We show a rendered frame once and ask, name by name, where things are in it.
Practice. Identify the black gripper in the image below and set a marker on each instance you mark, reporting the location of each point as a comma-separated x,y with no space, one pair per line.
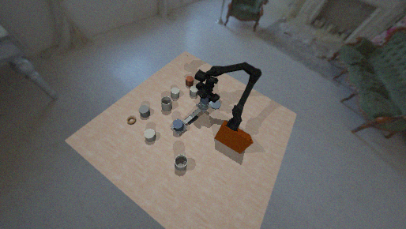
214,97

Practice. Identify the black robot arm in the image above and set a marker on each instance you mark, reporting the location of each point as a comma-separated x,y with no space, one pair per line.
215,71

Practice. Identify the orange-brown cylinder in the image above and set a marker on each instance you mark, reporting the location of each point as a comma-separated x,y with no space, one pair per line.
189,81

